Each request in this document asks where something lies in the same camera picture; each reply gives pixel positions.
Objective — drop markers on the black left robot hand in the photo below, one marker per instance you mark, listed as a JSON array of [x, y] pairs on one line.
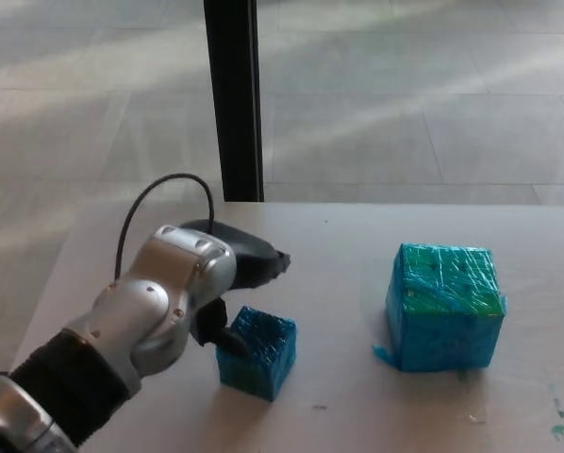
[[256, 262]]

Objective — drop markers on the small blue taped cube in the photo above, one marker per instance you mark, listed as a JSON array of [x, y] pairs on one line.
[[263, 349]]

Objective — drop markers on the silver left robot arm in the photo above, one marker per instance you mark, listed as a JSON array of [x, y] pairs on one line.
[[154, 302]]

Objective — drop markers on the big blue taped cube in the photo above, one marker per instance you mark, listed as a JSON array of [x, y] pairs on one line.
[[442, 325]]

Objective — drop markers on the black window frame post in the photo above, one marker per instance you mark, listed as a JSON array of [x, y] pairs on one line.
[[235, 94]]

